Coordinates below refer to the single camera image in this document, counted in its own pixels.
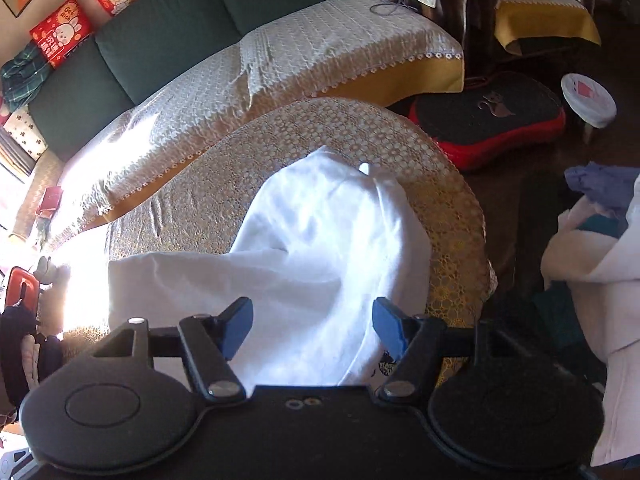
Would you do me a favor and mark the white printed sweatshirt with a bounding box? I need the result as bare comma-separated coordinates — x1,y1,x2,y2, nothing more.
108,148,432,389

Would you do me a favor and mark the dark folded clothes pile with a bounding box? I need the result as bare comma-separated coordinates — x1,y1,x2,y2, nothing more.
1,304,63,410

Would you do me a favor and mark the clothes pile on chair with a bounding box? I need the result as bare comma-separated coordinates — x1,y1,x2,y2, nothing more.
540,162,639,466

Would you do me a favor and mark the round table lace cloth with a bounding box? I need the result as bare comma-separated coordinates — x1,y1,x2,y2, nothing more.
54,96,498,386

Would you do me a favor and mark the red booklet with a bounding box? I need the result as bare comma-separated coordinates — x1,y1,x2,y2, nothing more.
37,186,63,218

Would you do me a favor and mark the black red floor cushion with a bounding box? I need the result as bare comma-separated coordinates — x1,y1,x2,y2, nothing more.
408,73,566,171

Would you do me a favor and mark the white bear pattern pillow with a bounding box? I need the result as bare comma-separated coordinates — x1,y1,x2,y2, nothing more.
3,105,48,162

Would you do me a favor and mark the white round stool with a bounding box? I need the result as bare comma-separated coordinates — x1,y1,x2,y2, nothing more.
561,73,617,144

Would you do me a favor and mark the green sofa with lace cover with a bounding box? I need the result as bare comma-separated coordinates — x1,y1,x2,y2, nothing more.
28,0,464,245

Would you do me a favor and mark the green plaid blanket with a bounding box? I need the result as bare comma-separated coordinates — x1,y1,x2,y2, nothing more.
1,40,53,113

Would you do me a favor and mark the armchair with yellow cover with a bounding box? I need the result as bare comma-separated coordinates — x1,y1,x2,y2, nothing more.
394,0,601,55

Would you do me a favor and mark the red rabbit cushion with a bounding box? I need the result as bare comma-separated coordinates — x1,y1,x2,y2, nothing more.
29,0,93,68

